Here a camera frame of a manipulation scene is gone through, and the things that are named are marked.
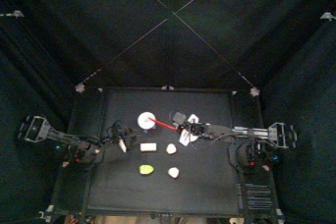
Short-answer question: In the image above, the pale yellow object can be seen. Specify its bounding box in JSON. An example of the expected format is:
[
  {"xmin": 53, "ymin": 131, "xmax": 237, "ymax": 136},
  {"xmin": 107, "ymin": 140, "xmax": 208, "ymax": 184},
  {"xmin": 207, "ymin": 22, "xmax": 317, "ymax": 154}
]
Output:
[{"xmin": 167, "ymin": 166, "xmax": 181, "ymax": 180}]

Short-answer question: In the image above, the red toy knife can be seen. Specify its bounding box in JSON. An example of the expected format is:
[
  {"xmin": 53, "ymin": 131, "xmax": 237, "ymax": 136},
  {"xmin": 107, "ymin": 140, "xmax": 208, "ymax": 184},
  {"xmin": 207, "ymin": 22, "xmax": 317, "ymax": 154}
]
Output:
[{"xmin": 149, "ymin": 117, "xmax": 180, "ymax": 132}]

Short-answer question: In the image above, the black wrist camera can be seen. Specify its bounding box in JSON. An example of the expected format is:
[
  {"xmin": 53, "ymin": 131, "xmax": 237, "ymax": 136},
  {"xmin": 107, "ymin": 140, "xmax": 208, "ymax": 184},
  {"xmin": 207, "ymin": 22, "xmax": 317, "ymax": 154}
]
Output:
[
  {"xmin": 111, "ymin": 119, "xmax": 127, "ymax": 132},
  {"xmin": 171, "ymin": 110, "xmax": 188, "ymax": 124}
]

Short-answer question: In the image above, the white toy block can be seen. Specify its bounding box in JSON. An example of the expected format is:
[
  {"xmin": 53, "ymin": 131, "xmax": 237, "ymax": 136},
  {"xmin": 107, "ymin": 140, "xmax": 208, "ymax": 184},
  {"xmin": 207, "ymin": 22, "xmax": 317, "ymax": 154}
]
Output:
[{"xmin": 139, "ymin": 142, "xmax": 159, "ymax": 153}]

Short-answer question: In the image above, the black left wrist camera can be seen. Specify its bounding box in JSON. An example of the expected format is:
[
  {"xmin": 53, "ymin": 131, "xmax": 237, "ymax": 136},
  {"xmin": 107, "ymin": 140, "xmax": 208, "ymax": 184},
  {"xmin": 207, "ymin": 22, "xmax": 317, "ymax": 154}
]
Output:
[{"xmin": 111, "ymin": 119, "xmax": 127, "ymax": 132}]

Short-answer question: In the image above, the green sliced toy vegetable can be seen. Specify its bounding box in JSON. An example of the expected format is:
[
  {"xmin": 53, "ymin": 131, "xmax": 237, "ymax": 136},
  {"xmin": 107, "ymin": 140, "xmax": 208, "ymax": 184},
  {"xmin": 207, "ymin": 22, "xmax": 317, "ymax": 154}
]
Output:
[{"xmin": 137, "ymin": 164, "xmax": 156, "ymax": 176}]

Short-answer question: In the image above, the vertical metal frame pole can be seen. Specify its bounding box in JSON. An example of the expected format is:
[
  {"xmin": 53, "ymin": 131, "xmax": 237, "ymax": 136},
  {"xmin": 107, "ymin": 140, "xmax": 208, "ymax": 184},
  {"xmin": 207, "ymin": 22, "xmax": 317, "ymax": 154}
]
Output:
[{"xmin": 165, "ymin": 0, "xmax": 175, "ymax": 88}]

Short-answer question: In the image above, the white printed label sticker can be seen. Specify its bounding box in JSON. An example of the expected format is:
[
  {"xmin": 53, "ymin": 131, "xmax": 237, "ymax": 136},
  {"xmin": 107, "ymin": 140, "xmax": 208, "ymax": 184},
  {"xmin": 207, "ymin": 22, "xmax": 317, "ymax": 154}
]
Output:
[{"xmin": 243, "ymin": 182, "xmax": 275, "ymax": 212}]

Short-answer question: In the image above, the white plate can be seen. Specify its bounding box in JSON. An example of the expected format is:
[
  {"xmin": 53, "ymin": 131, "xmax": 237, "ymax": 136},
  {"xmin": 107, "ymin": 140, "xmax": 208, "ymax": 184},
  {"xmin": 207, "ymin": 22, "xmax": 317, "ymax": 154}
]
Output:
[{"xmin": 136, "ymin": 111, "xmax": 157, "ymax": 131}]

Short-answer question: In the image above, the white round object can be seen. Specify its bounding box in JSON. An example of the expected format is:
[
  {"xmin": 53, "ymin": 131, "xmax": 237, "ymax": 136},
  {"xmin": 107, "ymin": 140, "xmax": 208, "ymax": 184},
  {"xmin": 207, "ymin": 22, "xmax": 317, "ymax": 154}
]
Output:
[{"xmin": 165, "ymin": 142, "xmax": 179, "ymax": 155}]

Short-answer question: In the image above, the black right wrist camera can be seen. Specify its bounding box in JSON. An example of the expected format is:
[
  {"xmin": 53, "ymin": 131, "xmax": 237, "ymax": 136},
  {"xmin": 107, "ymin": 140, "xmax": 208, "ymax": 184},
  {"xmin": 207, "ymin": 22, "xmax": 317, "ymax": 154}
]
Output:
[{"xmin": 171, "ymin": 110, "xmax": 188, "ymax": 124}]

